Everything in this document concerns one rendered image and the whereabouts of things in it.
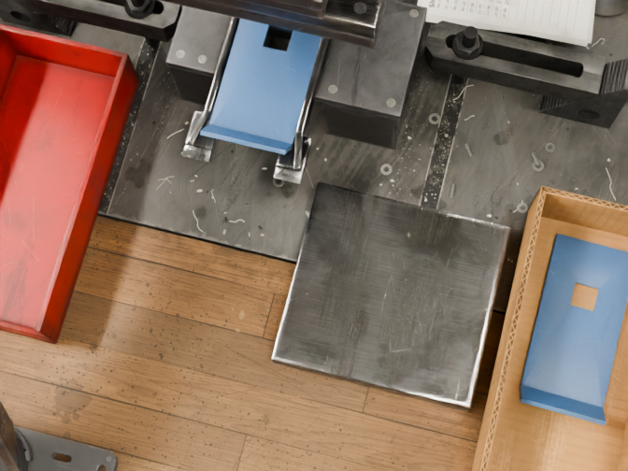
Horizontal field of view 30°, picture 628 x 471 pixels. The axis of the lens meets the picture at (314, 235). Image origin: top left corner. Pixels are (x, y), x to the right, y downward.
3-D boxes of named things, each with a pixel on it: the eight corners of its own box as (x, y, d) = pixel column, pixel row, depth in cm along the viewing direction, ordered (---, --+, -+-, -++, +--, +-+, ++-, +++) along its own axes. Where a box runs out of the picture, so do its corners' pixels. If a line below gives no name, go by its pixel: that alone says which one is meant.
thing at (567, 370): (515, 406, 97) (520, 401, 95) (556, 234, 101) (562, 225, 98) (597, 429, 97) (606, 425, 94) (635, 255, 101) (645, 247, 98)
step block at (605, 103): (537, 112, 105) (555, 73, 96) (544, 82, 105) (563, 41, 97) (609, 129, 104) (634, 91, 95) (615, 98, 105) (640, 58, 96)
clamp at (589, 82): (417, 87, 106) (424, 41, 96) (425, 53, 106) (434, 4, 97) (580, 125, 104) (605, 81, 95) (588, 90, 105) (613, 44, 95)
